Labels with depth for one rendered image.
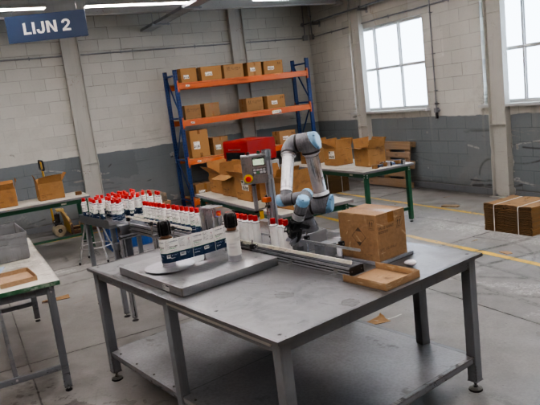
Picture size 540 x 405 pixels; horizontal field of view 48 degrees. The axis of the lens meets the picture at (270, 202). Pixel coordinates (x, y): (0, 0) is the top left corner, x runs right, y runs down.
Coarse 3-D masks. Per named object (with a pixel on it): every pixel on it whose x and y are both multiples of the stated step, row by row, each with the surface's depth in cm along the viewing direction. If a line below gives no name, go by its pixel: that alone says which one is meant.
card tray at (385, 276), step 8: (376, 264) 332; (384, 264) 327; (392, 264) 322; (368, 272) 325; (376, 272) 324; (384, 272) 322; (392, 272) 320; (400, 272) 319; (408, 272) 314; (416, 272) 307; (344, 280) 317; (352, 280) 312; (360, 280) 307; (368, 280) 302; (376, 280) 310; (384, 280) 309; (392, 280) 296; (400, 280) 300; (408, 280) 304; (376, 288) 299; (384, 288) 295; (392, 288) 296
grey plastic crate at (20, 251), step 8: (8, 224) 524; (16, 224) 516; (0, 232) 521; (8, 232) 524; (16, 232) 526; (24, 232) 475; (0, 240) 467; (8, 240) 470; (16, 240) 473; (24, 240) 476; (0, 248) 468; (8, 248) 471; (16, 248) 474; (24, 248) 477; (0, 256) 468; (8, 256) 471; (16, 256) 474; (24, 256) 477
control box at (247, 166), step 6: (240, 156) 392; (246, 156) 390; (252, 156) 389; (258, 156) 389; (264, 156) 390; (246, 162) 390; (246, 168) 390; (252, 168) 391; (246, 174) 391; (252, 174) 391; (258, 174) 391; (264, 174) 392; (252, 180) 392; (258, 180) 392; (264, 180) 392
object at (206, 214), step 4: (200, 208) 414; (200, 212) 415; (204, 212) 418; (208, 212) 411; (212, 212) 409; (200, 216) 416; (204, 216) 413; (208, 216) 411; (212, 216) 409; (204, 220) 413; (208, 220) 411; (212, 220) 409; (204, 224) 414; (208, 224) 412; (212, 224) 410; (204, 228) 415; (208, 228) 412
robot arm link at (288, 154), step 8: (288, 144) 374; (288, 152) 372; (296, 152) 376; (288, 160) 371; (288, 168) 368; (288, 176) 366; (280, 184) 366; (288, 184) 363; (280, 192) 363; (288, 192) 361; (280, 200) 360; (288, 200) 358
